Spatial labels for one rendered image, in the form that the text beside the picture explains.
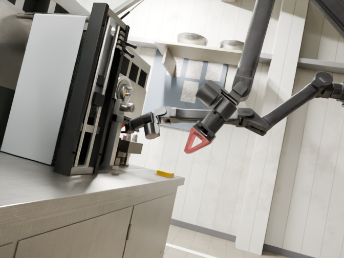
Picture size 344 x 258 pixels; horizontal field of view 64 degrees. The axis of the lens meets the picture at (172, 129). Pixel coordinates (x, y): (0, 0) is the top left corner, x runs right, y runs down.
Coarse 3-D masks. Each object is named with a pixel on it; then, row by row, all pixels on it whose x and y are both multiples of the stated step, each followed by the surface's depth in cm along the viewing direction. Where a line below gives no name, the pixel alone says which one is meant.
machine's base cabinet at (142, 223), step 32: (160, 192) 123; (32, 224) 55; (64, 224) 64; (96, 224) 77; (128, 224) 97; (160, 224) 130; (0, 256) 49; (32, 256) 56; (64, 256) 66; (96, 256) 80; (128, 256) 102; (160, 256) 139
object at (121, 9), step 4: (132, 0) 153; (136, 0) 153; (140, 0) 155; (128, 4) 154; (132, 4) 155; (120, 8) 155; (124, 8) 155; (128, 8) 157; (132, 8) 157; (116, 12) 156; (120, 12) 157; (128, 12) 157; (124, 16) 158
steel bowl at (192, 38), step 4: (184, 32) 331; (188, 32) 328; (180, 36) 336; (184, 36) 331; (188, 36) 329; (192, 36) 328; (196, 36) 328; (200, 36) 330; (180, 40) 338; (184, 40) 333; (188, 40) 331; (192, 40) 330; (196, 40) 330; (200, 40) 331; (204, 40) 335; (192, 44) 332; (196, 44) 333; (200, 44) 334; (204, 44) 338
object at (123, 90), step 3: (123, 84) 126; (126, 84) 126; (123, 87) 124; (126, 87) 126; (120, 90) 124; (123, 90) 124; (126, 90) 127; (129, 90) 129; (120, 93) 125; (123, 93) 124; (129, 93) 129; (120, 96) 125; (123, 96) 125; (126, 96) 127; (129, 96) 130; (126, 99) 128
